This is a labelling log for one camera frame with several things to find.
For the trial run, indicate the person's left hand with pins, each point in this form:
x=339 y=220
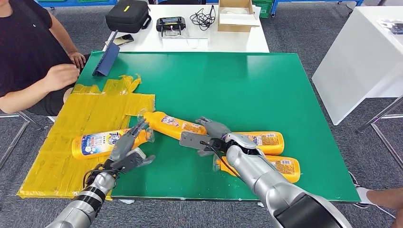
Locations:
x=78 y=59

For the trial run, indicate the person's right hand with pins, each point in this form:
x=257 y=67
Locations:
x=63 y=77

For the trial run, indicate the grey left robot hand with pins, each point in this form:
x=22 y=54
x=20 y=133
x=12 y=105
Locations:
x=122 y=148

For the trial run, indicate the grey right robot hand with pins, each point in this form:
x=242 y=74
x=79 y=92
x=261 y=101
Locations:
x=215 y=129

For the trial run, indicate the orange detergent bottle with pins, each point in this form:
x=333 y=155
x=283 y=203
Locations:
x=286 y=166
x=94 y=144
x=270 y=143
x=176 y=124

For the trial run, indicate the person's left forearm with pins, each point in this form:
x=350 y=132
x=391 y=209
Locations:
x=64 y=39

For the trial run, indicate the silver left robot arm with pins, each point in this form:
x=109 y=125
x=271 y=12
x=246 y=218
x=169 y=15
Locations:
x=78 y=207

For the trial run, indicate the person's right forearm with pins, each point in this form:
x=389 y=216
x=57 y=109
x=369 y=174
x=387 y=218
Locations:
x=25 y=99

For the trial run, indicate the blue tablet case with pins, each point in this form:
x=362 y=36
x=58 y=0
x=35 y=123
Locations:
x=105 y=61

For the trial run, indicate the green table board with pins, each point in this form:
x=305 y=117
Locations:
x=236 y=94

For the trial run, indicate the smartphone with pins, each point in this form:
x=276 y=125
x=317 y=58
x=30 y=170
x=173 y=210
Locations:
x=123 y=39

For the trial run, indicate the person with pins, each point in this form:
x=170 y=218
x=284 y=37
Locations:
x=22 y=47

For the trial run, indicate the blue metal shelf rack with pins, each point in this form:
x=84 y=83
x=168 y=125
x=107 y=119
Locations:
x=63 y=3

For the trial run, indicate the yellow taped plastic sheet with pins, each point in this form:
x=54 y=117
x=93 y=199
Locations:
x=63 y=173

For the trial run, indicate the black carrying case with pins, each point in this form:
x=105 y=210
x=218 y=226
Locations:
x=127 y=15

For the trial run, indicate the black handheld controller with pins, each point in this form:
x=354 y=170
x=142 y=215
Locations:
x=170 y=23

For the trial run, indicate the cardboard box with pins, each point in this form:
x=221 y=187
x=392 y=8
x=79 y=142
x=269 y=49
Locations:
x=234 y=28

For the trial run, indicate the white foam insert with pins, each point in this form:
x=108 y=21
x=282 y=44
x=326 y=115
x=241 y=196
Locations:
x=236 y=19

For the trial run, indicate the green plastic crate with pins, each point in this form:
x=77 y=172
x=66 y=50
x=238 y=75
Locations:
x=263 y=8

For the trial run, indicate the white side table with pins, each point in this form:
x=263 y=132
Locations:
x=355 y=63

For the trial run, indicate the white shoe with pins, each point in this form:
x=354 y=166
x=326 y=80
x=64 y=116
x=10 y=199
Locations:
x=363 y=195

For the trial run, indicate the person's bare leg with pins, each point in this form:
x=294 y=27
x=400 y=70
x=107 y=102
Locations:
x=387 y=196

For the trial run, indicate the dark printed board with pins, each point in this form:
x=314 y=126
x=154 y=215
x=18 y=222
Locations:
x=395 y=28

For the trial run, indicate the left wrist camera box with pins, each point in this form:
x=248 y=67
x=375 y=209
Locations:
x=132 y=162

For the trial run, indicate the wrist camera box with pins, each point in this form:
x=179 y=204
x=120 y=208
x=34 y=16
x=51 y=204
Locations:
x=132 y=162
x=195 y=141

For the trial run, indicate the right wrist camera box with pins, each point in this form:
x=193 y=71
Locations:
x=195 y=141

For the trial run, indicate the metal chair frame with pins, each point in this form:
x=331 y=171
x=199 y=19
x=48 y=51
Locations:
x=6 y=115

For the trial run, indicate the metal table frame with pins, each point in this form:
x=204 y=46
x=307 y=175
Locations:
x=381 y=112

